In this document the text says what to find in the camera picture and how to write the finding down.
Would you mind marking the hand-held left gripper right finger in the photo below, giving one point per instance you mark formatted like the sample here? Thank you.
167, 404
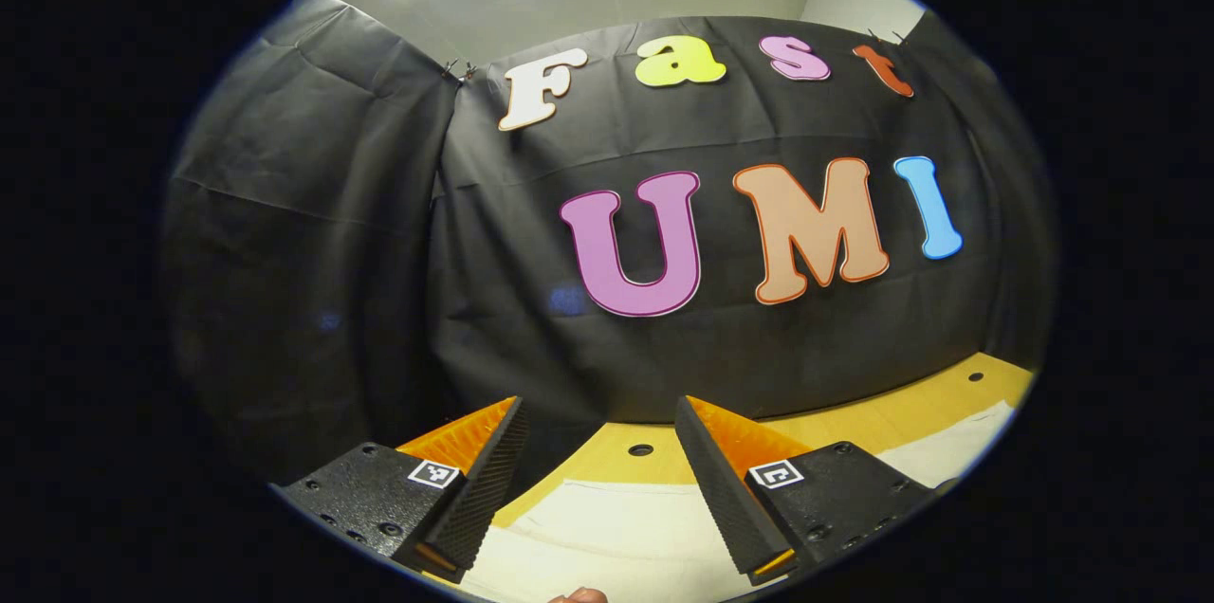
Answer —
721, 480

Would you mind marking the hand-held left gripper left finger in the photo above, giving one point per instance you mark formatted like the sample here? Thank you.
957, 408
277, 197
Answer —
484, 480

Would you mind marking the cream white jeans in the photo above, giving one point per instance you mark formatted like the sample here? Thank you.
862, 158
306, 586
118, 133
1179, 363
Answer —
616, 537

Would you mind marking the black backdrop cloth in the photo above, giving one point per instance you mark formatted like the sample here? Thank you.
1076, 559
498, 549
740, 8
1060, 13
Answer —
474, 300

